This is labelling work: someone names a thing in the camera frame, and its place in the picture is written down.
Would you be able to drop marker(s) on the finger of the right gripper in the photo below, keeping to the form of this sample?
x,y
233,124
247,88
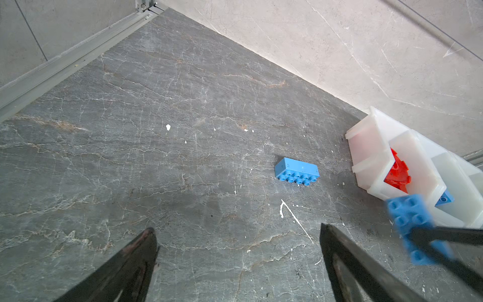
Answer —
x,y
423,237

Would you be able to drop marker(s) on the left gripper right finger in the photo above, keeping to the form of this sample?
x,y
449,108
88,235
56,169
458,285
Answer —
x,y
351,269

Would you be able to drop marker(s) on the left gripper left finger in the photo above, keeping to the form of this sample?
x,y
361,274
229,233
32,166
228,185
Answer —
x,y
124,277

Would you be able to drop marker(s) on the white three-compartment bin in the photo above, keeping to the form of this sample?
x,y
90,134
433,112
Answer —
x,y
433,169

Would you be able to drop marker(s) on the red arch lego piece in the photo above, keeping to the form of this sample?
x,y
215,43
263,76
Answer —
x,y
398,176

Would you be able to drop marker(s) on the blue lego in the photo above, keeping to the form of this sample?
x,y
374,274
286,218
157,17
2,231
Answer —
x,y
408,212
293,171
445,198

